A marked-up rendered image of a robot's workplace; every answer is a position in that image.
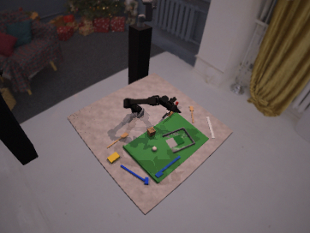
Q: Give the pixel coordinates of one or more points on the green mat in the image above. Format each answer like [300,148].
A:
[141,147]

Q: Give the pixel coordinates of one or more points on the yellow block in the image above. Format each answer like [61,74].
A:
[112,158]

